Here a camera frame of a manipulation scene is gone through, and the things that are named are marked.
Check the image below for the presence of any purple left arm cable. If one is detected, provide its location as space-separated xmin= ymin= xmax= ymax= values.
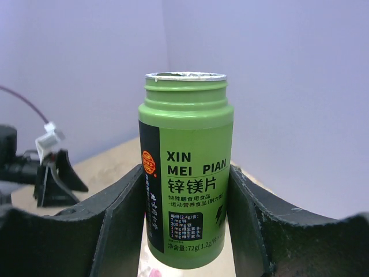
xmin=0 ymin=85 xmax=50 ymax=125

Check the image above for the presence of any green pill bottle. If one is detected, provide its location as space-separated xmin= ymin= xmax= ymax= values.
xmin=138 ymin=72 xmax=234 ymax=269

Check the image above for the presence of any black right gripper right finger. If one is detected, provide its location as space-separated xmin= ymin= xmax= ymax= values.
xmin=227 ymin=167 xmax=368 ymax=276

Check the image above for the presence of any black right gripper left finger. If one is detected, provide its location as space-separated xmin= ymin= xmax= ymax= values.
xmin=1 ymin=165 xmax=144 ymax=276

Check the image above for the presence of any pink weekly pill organizer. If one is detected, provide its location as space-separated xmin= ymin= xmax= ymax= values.
xmin=148 ymin=268 xmax=163 ymax=277

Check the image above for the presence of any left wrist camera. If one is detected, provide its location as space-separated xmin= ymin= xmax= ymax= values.
xmin=35 ymin=122 xmax=65 ymax=164

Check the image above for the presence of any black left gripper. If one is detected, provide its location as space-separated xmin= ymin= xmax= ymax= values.
xmin=1 ymin=149 xmax=89 ymax=207

